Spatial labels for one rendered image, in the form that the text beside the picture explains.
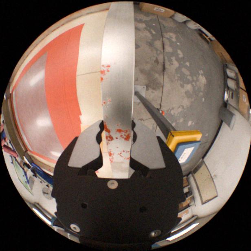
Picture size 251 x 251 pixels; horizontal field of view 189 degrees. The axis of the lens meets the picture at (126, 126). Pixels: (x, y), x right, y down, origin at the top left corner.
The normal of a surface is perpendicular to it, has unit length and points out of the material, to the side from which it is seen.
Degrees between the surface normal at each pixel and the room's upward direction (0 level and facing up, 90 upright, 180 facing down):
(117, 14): 0
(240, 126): 90
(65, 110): 0
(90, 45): 0
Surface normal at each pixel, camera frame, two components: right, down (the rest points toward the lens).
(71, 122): 0.04, 0.52
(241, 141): -1.00, 0.00
